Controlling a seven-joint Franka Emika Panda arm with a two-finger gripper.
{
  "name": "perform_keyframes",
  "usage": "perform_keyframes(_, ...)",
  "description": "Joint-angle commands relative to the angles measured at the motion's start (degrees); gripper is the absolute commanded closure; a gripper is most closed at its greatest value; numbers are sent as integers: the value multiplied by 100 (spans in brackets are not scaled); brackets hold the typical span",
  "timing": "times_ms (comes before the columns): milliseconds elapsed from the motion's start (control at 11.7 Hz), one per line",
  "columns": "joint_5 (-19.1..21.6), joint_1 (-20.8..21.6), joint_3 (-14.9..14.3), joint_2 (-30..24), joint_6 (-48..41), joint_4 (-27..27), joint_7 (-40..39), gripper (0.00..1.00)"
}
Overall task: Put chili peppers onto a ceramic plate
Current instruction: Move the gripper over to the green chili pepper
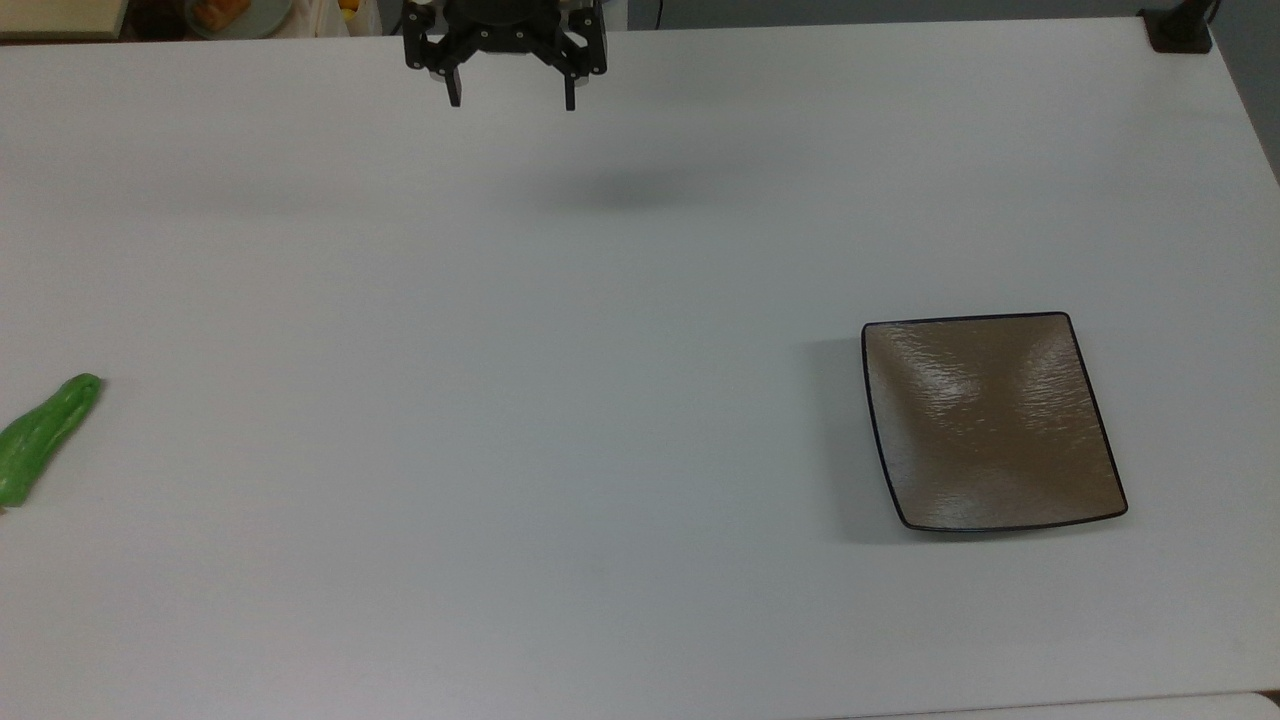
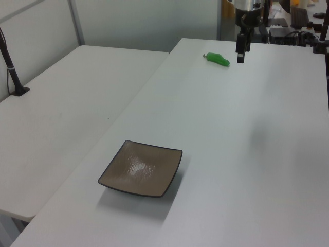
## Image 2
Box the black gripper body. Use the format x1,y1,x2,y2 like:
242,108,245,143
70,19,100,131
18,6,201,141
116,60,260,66
235,8,265,34

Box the green chili pepper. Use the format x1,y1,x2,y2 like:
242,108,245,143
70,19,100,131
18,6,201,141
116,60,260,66
203,52,230,67

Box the square brown ceramic plate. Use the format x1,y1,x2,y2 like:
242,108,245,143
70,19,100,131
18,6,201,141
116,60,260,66
97,139,184,198

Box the thin black vertical pole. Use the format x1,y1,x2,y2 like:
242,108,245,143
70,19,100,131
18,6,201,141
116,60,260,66
263,0,271,27

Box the brown wooden panel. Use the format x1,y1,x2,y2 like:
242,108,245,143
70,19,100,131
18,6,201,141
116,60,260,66
221,0,236,18

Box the black electronics box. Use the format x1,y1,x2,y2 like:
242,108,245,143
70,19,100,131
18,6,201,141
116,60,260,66
268,26,300,45

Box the dark ribbed block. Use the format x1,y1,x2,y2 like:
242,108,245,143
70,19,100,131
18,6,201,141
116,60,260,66
290,6,309,28

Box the black clamp stand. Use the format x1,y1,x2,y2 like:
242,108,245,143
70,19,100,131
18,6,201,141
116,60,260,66
312,0,329,55

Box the tangled black cables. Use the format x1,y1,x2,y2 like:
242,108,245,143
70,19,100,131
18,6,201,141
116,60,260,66
285,30,318,47

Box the grey partition frame post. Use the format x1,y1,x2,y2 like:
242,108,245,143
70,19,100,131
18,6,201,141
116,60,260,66
67,0,86,47

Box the black camera stand pole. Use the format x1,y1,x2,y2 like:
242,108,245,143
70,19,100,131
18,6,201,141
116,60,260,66
0,27,31,97

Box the thin black stand cable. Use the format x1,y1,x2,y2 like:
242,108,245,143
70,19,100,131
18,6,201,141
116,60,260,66
0,30,13,96

